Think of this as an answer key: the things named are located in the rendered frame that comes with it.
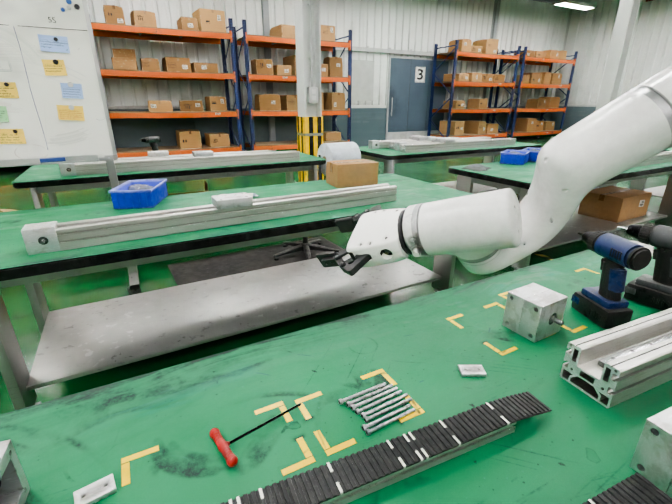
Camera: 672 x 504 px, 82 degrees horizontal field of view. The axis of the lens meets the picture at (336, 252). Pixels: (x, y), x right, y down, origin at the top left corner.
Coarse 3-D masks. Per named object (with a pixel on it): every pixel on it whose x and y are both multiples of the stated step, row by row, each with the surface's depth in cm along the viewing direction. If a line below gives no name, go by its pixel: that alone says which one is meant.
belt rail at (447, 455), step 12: (492, 432) 63; (504, 432) 65; (468, 444) 62; (480, 444) 63; (444, 456) 60; (456, 456) 61; (408, 468) 57; (420, 468) 58; (384, 480) 56; (396, 480) 57; (348, 492) 53; (360, 492) 54; (372, 492) 56
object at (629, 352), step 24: (600, 336) 78; (624, 336) 79; (648, 336) 83; (576, 360) 75; (600, 360) 75; (624, 360) 71; (648, 360) 71; (576, 384) 76; (600, 384) 71; (624, 384) 70; (648, 384) 74
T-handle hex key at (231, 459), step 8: (280, 416) 68; (264, 424) 66; (216, 432) 64; (248, 432) 64; (216, 440) 63; (224, 440) 62; (232, 440) 63; (224, 448) 61; (224, 456) 60; (232, 456) 59; (232, 464) 59
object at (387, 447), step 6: (384, 444) 59; (390, 444) 59; (384, 450) 58; (390, 450) 59; (396, 450) 59; (390, 456) 57; (396, 456) 57; (390, 462) 57; (396, 462) 56; (402, 462) 56; (396, 468) 56; (402, 468) 56
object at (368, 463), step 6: (366, 450) 58; (360, 456) 57; (366, 456) 57; (366, 462) 56; (372, 462) 56; (366, 468) 55; (372, 468) 56; (378, 468) 56; (372, 474) 55; (378, 474) 55; (372, 480) 54
